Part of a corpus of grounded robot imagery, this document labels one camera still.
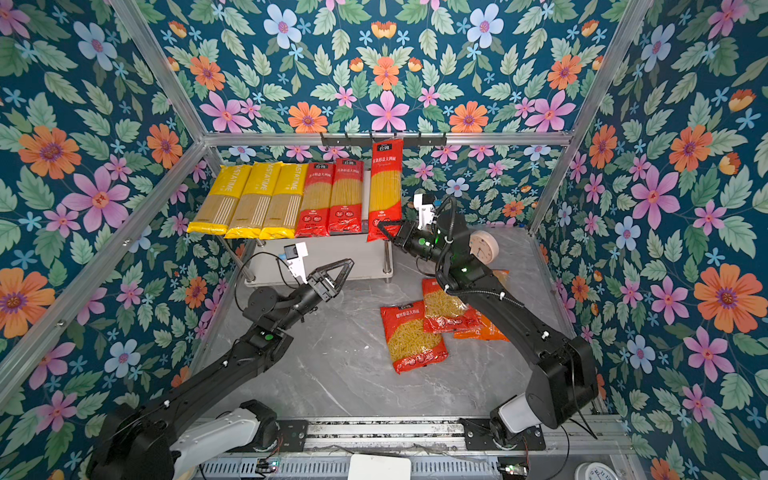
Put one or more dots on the white round device bottom right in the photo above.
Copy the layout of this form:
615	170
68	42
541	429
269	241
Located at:
595	471

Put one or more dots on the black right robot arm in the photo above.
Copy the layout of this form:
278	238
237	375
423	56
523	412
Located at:
563	370

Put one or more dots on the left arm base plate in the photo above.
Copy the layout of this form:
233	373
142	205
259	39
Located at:
286	435

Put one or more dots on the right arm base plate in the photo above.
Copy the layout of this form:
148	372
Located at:
484	434

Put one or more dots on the orange macaroni bag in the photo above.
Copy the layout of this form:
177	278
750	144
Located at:
478	327

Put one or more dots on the red spaghetti pack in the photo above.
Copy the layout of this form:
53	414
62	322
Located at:
315	207
385	196
345	214

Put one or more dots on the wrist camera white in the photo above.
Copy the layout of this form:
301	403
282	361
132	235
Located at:
294	255
424	205

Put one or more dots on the yellow spaghetti pack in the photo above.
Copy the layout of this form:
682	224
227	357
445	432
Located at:
251	211
219	206
283	212

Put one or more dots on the white box at bottom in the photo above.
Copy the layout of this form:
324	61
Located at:
378	467

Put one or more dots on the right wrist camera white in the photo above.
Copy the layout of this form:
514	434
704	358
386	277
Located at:
424	205

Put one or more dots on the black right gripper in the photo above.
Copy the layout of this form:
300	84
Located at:
407	237

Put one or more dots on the pink round alarm clock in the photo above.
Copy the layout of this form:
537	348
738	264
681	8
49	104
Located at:
484	246

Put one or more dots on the white two-tier shelf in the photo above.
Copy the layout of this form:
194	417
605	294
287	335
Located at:
373	260

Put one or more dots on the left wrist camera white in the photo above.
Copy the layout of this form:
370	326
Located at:
294	255

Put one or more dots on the red macaroni bag large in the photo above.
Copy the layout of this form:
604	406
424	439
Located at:
410	346

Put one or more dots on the black hook rail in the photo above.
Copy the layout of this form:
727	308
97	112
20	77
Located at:
410	140

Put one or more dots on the red macaroni bag small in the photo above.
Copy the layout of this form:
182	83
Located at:
444	313

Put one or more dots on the red spaghetti pack front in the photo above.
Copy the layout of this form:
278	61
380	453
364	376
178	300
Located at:
385	196

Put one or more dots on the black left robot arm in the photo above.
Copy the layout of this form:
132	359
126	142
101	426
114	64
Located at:
143	442

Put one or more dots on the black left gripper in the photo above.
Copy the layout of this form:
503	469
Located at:
325	289

